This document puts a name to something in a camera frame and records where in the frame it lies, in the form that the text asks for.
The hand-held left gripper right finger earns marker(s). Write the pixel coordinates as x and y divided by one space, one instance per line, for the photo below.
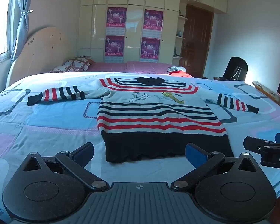
196 152

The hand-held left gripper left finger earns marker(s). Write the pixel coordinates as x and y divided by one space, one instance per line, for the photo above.
84 152

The striped knit sweater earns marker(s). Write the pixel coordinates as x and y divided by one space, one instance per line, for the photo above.
154 121

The blue patterned blanket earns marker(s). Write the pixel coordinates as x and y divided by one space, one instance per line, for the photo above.
49 126

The wooden stand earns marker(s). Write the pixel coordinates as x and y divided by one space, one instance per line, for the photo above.
268 92

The black chair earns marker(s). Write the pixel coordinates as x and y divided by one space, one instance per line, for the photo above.
235 71

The orange cloth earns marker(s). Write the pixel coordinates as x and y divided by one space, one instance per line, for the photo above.
182 74

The white striped cloth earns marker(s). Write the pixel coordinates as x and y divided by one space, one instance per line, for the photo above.
175 69

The patterned pillow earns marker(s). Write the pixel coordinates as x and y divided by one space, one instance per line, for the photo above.
63 68
78 63

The pink bed sheet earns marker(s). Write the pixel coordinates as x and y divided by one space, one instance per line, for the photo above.
130 67

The wooden headboard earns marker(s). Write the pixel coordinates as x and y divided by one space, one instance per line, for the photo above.
44 51

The brown wooden door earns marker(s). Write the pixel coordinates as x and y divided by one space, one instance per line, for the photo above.
198 39

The corner shelf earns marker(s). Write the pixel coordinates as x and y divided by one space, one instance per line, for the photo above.
180 37

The blue curtain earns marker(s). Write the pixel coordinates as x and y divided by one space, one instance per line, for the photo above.
22 28

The curtain tieback hook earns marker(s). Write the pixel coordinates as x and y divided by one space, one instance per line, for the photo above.
28 11

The cream wardrobe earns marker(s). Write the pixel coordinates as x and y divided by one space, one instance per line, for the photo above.
135 0

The purple wall poster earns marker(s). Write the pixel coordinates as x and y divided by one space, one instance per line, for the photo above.
153 21
114 46
116 18
150 47

